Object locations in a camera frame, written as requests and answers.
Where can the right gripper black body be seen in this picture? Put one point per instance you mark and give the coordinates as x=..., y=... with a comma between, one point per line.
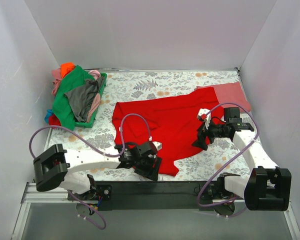
x=205, y=134

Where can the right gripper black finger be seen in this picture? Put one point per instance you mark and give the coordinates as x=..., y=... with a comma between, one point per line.
x=201, y=142
x=202, y=132

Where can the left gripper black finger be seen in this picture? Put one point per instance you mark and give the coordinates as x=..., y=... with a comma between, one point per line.
x=156, y=166
x=146, y=174

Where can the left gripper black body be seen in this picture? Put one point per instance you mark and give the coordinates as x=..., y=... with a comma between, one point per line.
x=150, y=164

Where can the red t-shirt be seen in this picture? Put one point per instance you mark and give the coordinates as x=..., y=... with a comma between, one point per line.
x=169, y=120

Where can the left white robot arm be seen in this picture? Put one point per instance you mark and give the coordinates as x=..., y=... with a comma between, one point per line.
x=59, y=167

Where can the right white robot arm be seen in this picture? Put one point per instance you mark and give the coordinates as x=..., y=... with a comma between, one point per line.
x=261, y=167

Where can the floral patterned table mat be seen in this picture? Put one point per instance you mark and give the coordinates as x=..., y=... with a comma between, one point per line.
x=125, y=86

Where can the folded pink t-shirt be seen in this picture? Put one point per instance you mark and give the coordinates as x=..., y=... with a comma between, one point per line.
x=231, y=96

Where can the green plastic basket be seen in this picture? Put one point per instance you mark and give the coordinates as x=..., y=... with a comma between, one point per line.
x=93, y=117

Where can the grey t-shirt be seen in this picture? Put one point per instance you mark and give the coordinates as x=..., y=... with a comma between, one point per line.
x=83, y=100

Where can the red garment in pile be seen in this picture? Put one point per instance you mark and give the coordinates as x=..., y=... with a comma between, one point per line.
x=54, y=121

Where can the green t-shirt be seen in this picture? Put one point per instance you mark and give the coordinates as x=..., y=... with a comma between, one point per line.
x=60, y=106

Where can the blue t-shirt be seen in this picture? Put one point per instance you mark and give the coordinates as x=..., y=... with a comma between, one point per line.
x=49, y=113

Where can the orange t-shirt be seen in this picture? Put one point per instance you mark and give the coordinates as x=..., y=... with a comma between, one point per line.
x=66, y=68

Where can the pink t-shirt in pile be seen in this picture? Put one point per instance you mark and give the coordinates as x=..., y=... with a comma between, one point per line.
x=57, y=82

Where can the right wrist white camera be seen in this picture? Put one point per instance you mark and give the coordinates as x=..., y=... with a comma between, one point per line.
x=204, y=115

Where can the wrist white camera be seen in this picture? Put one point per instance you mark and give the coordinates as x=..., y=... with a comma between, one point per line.
x=204, y=115
x=156, y=144

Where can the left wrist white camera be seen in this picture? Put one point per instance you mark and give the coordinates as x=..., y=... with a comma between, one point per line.
x=156, y=144

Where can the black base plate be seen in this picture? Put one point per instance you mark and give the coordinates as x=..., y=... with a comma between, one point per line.
x=149, y=195

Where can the aluminium frame rail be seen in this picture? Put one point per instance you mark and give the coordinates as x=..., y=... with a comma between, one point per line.
x=253, y=190

